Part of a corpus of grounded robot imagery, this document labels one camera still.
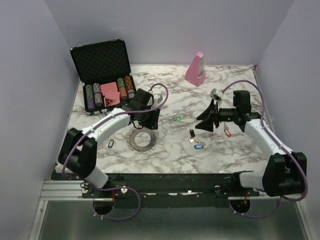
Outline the black poker chip case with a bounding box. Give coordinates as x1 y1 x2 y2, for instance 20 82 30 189
70 39 136 115

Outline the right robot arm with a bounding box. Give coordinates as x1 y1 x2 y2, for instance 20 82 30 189
195 89 307 197

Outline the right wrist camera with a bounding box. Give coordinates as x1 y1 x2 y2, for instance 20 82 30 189
210 88 224 102

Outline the steel disc with keyrings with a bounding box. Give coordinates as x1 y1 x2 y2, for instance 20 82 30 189
126 128 159 154

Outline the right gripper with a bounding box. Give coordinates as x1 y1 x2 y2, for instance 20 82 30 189
195 98 239 132

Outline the red key tag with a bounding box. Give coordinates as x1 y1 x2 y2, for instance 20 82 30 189
223 122 232 138

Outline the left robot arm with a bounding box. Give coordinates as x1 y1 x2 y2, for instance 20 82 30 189
57 88 160 198

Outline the pink metronome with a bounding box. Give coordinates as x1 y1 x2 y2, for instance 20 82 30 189
184 51 206 87

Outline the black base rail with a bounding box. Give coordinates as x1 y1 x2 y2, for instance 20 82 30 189
49 171 273 210

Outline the blue key tag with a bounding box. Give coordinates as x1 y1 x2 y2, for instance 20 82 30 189
193 144 204 150

